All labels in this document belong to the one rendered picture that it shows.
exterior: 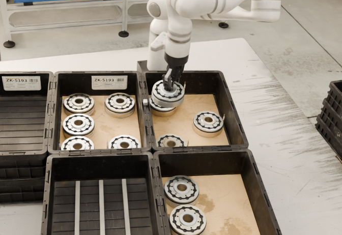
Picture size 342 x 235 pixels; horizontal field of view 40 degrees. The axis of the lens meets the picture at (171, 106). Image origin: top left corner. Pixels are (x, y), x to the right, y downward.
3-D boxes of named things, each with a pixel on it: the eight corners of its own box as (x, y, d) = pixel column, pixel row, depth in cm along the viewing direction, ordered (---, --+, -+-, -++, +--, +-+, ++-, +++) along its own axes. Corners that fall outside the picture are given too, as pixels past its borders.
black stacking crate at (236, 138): (242, 173, 152) (249, 148, 144) (150, 177, 147) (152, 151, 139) (216, 95, 181) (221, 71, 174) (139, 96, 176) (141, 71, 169)
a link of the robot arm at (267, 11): (284, 22, 151) (217, 20, 166) (286, -8, 149) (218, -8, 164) (271, 23, 144) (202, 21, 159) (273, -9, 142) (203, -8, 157)
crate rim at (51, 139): (54, 76, 166) (54, 70, 164) (140, 76, 170) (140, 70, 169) (47, 159, 136) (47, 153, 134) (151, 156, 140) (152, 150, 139)
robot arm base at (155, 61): (144, 61, 196) (147, 25, 185) (165, 59, 199) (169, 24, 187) (150, 75, 189) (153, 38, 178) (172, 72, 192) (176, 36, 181)
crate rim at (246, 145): (249, 153, 145) (250, 147, 144) (151, 156, 140) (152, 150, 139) (221, 75, 175) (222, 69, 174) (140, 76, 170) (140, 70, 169)
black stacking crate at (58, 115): (56, 97, 172) (54, 72, 164) (138, 96, 176) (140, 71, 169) (50, 181, 142) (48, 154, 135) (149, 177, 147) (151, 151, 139)
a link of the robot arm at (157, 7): (203, -3, 156) (218, -12, 162) (141, -2, 172) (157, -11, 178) (208, 24, 160) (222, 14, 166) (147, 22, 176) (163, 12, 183)
